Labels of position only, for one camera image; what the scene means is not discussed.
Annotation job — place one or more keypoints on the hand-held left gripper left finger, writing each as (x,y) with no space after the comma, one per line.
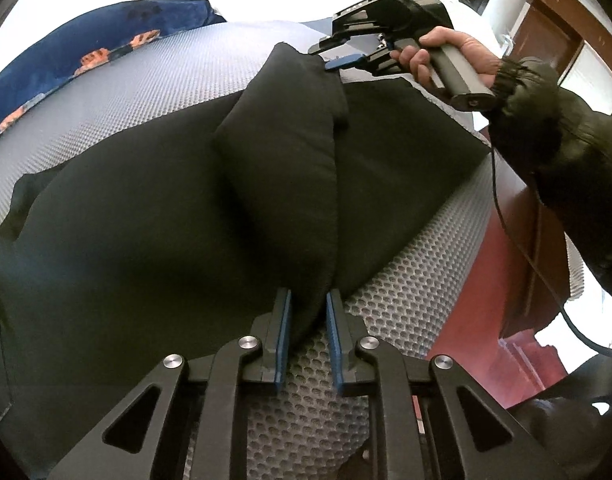
(282,340)

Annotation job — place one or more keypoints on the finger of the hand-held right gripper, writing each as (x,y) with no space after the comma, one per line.
(331,42)
(343,61)

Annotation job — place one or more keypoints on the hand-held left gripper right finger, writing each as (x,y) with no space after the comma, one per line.
(334,345)

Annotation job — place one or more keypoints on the black pants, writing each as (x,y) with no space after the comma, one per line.
(135,260)

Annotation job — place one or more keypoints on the person's right hand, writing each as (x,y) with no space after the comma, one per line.
(466,45)

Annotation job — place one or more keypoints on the brown wooden cabinet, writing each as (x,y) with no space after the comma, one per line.
(561,20)

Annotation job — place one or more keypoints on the grey mesh mattress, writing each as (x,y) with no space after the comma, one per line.
(110,110)

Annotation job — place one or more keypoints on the blue printed blanket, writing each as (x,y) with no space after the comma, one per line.
(85,30)

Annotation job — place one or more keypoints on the red-brown wooden bed frame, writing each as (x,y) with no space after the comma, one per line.
(516,260)

